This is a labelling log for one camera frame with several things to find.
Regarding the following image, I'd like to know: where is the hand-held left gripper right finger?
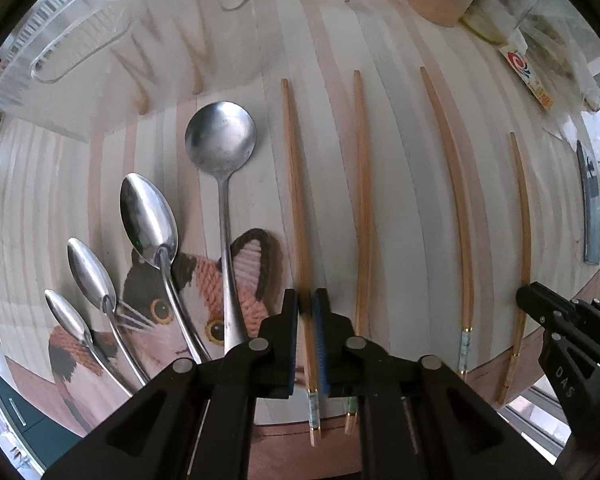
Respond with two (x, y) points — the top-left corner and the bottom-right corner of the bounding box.
(312, 287), (563, 480)

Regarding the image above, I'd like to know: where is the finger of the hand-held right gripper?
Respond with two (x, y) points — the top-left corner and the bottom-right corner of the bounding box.
(516, 282), (600, 371)

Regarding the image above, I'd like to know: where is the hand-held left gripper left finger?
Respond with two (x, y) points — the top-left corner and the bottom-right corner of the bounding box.
(42, 288), (301, 480)

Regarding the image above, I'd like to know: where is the wooden chopstick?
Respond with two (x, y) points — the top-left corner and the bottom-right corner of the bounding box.
(495, 131), (533, 407)
(280, 78), (322, 449)
(419, 66), (476, 379)
(344, 70), (373, 436)

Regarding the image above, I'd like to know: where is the big oval steel spoon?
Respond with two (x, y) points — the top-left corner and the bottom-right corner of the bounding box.
(119, 173), (214, 365)

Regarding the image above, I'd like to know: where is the medium oval steel spoon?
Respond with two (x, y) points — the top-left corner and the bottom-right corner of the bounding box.
(67, 238), (153, 388)

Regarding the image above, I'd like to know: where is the large round steel spoon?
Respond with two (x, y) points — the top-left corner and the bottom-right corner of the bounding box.
(184, 101), (258, 358)

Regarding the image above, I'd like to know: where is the small oval steel spoon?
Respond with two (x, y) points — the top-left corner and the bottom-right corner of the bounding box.
(43, 289), (135, 397)

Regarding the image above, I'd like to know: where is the clear plastic organizer box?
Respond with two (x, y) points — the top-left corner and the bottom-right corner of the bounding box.
(0, 0), (267, 143)

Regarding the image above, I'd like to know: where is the grey blue flat pad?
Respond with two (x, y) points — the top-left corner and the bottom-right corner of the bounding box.
(575, 140), (600, 266)

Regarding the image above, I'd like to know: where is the striped cat print table mat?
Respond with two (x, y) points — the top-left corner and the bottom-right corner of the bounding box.
(0, 0), (600, 461)

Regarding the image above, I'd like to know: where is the small white orange box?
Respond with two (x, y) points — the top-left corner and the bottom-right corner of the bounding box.
(497, 42), (556, 112)

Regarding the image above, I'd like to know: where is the clear plastic bag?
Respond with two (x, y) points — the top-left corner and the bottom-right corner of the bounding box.
(517, 7), (600, 136)

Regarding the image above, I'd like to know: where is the yellow lid jar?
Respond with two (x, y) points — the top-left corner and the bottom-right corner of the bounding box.
(460, 0), (520, 44)

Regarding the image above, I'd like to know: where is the brown lid seasoning jar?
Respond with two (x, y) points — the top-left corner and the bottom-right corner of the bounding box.
(410, 0), (476, 27)

